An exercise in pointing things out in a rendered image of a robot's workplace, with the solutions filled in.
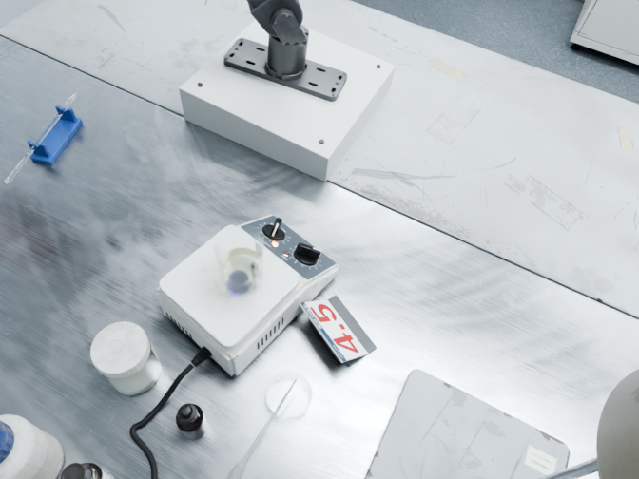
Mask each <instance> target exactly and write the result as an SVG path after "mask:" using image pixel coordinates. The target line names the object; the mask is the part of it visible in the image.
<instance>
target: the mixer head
mask: <svg viewBox="0 0 639 479"><path fill-rule="evenodd" d="M596 455H597V470H598V476H599V479H639V369H637V370H635V371H633V372H632V373H630V374H628V375H627V376H626V377H624V378H623V379H622V380H621V381H620V382H619V383H618V384H617V385H616V387H615V388H614V389H613V390H612V392H611V393H610V395H609V397H608V399H607V401H606V403H605V405H604V407H603V410H602V412H601V415H600V418H599V423H598V428H597V435H596Z"/></svg>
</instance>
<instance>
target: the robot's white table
mask: <svg viewBox="0 0 639 479"><path fill-rule="evenodd" d="M299 1H300V6H301V9H302V12H303V20H302V24H303V25H304V26H306V27H307V28H309V29H311V30H314V31H316V32H318V33H321V34H323V35H325V36H328V37H330V38H332V39H335V40H337V41H339V42H342V43H343V44H345V45H348V46H350V47H352V48H356V49H358V50H361V51H363V52H365V53H368V54H370V55H372V56H375V57H377V58H378V59H381V60H383V61H385V62H388V63H390V64H392V65H395V66H396V68H395V72H394V76H393V80H392V84H391V88H390V89H389V90H388V92H387V93H386V95H385V96H384V98H383V99H382V101H381V102H380V104H379V105H378V107H377V108H376V110H375V111H374V113H373V114H372V116H371V117H370V119H369V120H368V121H367V123H366V124H365V126H364V127H363V129H362V130H361V131H360V132H359V134H358V135H357V137H356V138H355V140H354V141H353V143H352V144H351V146H350V147H349V149H348V150H347V151H346V153H345V154H344V156H343V157H342V159H341V160H340V162H339V164H338V165H337V166H336V168H335V169H334V171H333V172H332V174H331V175H330V177H329V178H328V179H327V182H330V183H332V184H334V185H337V186H339V187H341V188H343V189H346V190H348V191H350V192H352V193H355V194H357V195H359V196H361V197H363V198H365V199H367V200H369V201H373V202H375V203H377V204H380V205H382V206H384V207H386V208H389V209H391V210H393V211H395V212H398V213H399V214H401V215H403V216H406V217H408V218H410V219H412V220H416V221H418V222H420V223H422V224H425V225H427V226H429V227H431V228H434V229H435V230H437V231H439V232H442V233H444V234H446V235H448V236H451V237H453V238H455V239H457V240H461V241H463V242H465V243H468V244H470V245H472V246H473V247H476V248H478V249H480V250H482V251H485V252H487V253H489V254H491V255H494V256H496V257H498V258H500V259H504V260H506V261H507V262H510V263H512V264H514V265H516V266H519V267H521V268H523V269H525V270H528V271H530V272H532V273H534V274H537V275H539V276H540V277H542V278H546V279H548V280H550V281H553V282H555V283H557V284H559V285H562V286H564V287H566V288H568V289H571V290H573V291H574V292H576V293H579V294H581V295H583V296H585V297H589V298H591V299H593V300H596V301H598V302H600V303H602V304H604V305H607V306H609V307H611V308H612V309H615V310H617V311H619V312H621V313H624V314H626V315H628V316H632V317H634V318H636V319H638V320H639V105H638V104H636V103H634V102H631V101H628V100H625V99H623V98H620V97H617V96H614V95H612V94H609V93H607V92H604V91H601V90H599V89H596V88H593V87H590V86H586V85H583V84H580V83H577V82H575V81H573V80H570V79H567V78H564V77H562V76H559V75H556V74H553V73H551V72H548V71H546V70H543V69H540V68H538V67H533V66H530V65H527V64H525V63H522V62H519V61H516V60H515V59H511V58H508V57H506V56H503V55H501V54H498V53H495V52H492V51H490V50H487V49H485V48H480V47H478V46H475V45H472V44H469V43H466V42H464V41H461V40H458V39H455V38H454V37H451V36H448V35H445V34H442V33H440V32H437V31H434V30H431V29H427V28H424V27H422V26H419V25H416V24H413V23H410V22H408V21H405V20H403V19H400V18H397V17H395V16H393V15H390V14H387V13H384V12H381V11H379V10H374V9H371V8H369V7H366V6H363V5H361V4H358V3H356V2H353V1H350V0H299ZM255 20H256V19H255V18H254V17H253V16H252V15H251V13H250V9H249V6H248V2H247V1H246V0H44V1H43V2H41V3H40V4H38V5H36V6H35V7H33V8H32V9H30V10H28V11H26V12H24V13H23V14H21V15H20V16H18V17H16V18H15V19H13V20H12V21H10V22H8V23H7V24H6V25H4V26H3V27H1V28H0V36H2V37H4V38H6V39H9V40H11V41H12V42H14V43H17V44H19V45H21V46H23V47H26V48H29V49H31V50H34V51H36V52H38V53H40V54H43V55H45V56H47V57H48V58H50V59H53V60H55V61H57V62H59V63H62V64H64V65H66V66H68V67H72V68H74V69H76V70H79V71H81V72H83V73H85V74H87V75H89V76H91V77H93V78H96V79H98V80H100V81H102V82H105V83H107V84H109V85H111V86H115V87H117V88H119V89H121V90H123V91H125V92H127V93H130V94H132V95H134V96H136V97H139V98H141V99H143V100H145V101H148V102H150V103H152V104H154V105H157V106H159V107H161V108H164V109H166V110H168V111H170V112H173V113H175V114H177V115H179V116H182V117H184V111H183V106H182V101H181V96H180V90H179V87H180V86H181V85H182V84H184V83H185V82H186V81H187V80H188V79H189V78H190V77H191V76H193V75H194V74H195V73H196V72H197V71H198V70H199V69H200V68H202V67H203V66H204V65H205V64H206V63H207V62H208V61H209V60H211V59H212V58H213V57H214V56H215V55H216V54H217V53H218V52H220V51H221V50H222V49H223V48H224V47H225V46H226V45H228V44H229V43H230V42H231V41H232V40H233V39H234V38H235V37H237V36H238V35H239V34H240V33H241V32H242V31H243V30H244V29H246V28H247V27H248V26H249V25H250V24H251V23H252V22H253V21H255Z"/></svg>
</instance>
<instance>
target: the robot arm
mask: <svg viewBox="0 0 639 479"><path fill-rule="evenodd" d="M246 1H247V2H248V6H249V9H250V13H251V15H252V16H253V17H254V18H255V19H256V20H257V22H258V23H259V24H260V25H261V27H262V28H263V29H264V30H265V32H266V33H268V34H269V35H268V46H266V45H263V44H260V43H257V42H254V41H251V40H248V39H245V38H239V39H238V40H237V41H236V42H235V44H234V45H233V46H232V47H231V49H230V50H229V51H228V52H227V53H226V54H225V55H224V57H223V62H224V64H225V65H226V66H227V67H232V68H234V69H237V70H240V71H243V72H246V73H249V74H251V75H254V76H257V77H260V78H263V79H265V80H268V81H271V82H274V83H277V84H280V85H282V86H287V87H290V88H293V89H295V90H298V91H301V92H304V93H307V94H309V95H312V96H315V97H318V98H321V99H323V100H326V101H329V102H334V101H336V100H337V98H338V96H339V95H340V93H341V91H342V89H343V87H344V85H345V83H346V81H347V73H346V72H344V71H341V70H338V69H335V68H332V67H328V66H325V65H322V64H319V63H316V62H313V61H310V60H307V59H306V53H307V46H308V38H309V29H307V28H306V26H304V25H303V24H302V20H303V12H302V9H301V6H300V1H299V0H246Z"/></svg>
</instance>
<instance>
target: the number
mask: <svg viewBox="0 0 639 479"><path fill-rule="evenodd" d="M306 305H307V307H308V308H309V309H310V311H311V312H312V313H313V315H314V316H315V318H316V319H317V320H318V322H319V323H320V325H321V326H322V327H323V329H324V330H325V332H326V333H327V334H328V335H329V336H330V337H331V339H332V340H333V341H334V343H335V344H336V346H337V347H338V348H339V350H340V351H341V353H342V354H343V356H344V357H345V358H348V357H351V356H354V355H357V354H363V353H364V351H363V350H362V349H361V348H360V346H359V345H358V343H357V342H356V341H355V339H354V338H353V337H352V335H351V334H350V333H349V331H348V330H347V329H346V327H345V326H344V325H343V323H342V322H341V321H340V319H339V318H338V316H337V315H336V314H335V313H334V311H333V310H332V309H331V307H330V306H329V305H328V303H327V302H326V301H323V302H315V303H308V304H306Z"/></svg>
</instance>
